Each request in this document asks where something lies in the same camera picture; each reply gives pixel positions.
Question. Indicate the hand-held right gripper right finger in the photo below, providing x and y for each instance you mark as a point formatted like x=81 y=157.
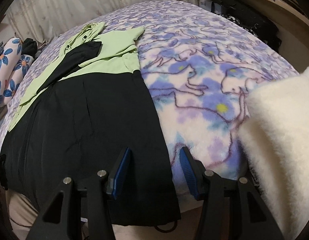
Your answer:
x=189 y=175

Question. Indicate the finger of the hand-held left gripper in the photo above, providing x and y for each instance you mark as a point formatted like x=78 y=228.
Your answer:
x=1 y=172

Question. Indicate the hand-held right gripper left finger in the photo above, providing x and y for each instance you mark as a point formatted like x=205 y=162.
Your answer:
x=119 y=172

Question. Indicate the green and black hooded jacket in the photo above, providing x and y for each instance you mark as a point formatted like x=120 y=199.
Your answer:
x=82 y=117

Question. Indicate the purple floral fleece blanket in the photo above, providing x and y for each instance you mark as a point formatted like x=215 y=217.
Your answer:
x=207 y=80

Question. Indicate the white fluffy cloth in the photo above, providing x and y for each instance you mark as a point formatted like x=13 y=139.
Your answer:
x=282 y=130

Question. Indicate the rolled blue flower quilt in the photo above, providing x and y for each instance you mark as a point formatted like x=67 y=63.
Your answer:
x=9 y=62

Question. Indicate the black bundled cloth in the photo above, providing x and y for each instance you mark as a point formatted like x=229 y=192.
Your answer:
x=30 y=46

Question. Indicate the black white-printed garment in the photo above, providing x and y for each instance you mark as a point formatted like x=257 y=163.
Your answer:
x=244 y=22

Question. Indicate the white patterned curtain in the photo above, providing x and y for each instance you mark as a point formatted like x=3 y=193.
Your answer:
x=94 y=2

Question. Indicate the white printed box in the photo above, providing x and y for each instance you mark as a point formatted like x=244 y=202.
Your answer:
x=205 y=3

